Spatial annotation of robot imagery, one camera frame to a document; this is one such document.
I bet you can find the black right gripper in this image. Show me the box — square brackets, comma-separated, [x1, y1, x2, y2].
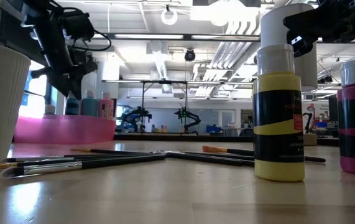
[283, 0, 354, 58]

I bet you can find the pink plastic tray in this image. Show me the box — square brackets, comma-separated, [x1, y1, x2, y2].
[14, 114, 118, 145]

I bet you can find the background black rig frame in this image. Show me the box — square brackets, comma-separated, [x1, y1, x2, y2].
[141, 80, 189, 134]

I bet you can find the large pink paint bottle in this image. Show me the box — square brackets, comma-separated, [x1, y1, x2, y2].
[98, 91, 115, 119]

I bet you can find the large teal paint bottle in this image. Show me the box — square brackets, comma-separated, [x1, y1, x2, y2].
[80, 90, 99, 118]

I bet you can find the white ring ceiling light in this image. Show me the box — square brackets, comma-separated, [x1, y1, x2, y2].
[160, 7, 178, 26]

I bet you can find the small yellow paint bottle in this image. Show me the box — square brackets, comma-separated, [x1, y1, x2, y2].
[252, 43, 306, 183]

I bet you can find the small light blue paint bottle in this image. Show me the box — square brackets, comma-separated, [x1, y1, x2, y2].
[65, 96, 80, 116]

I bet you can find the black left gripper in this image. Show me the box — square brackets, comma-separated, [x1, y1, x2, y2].
[30, 34, 99, 101]

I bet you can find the white ribbed cup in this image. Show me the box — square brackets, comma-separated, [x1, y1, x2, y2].
[0, 39, 32, 166]

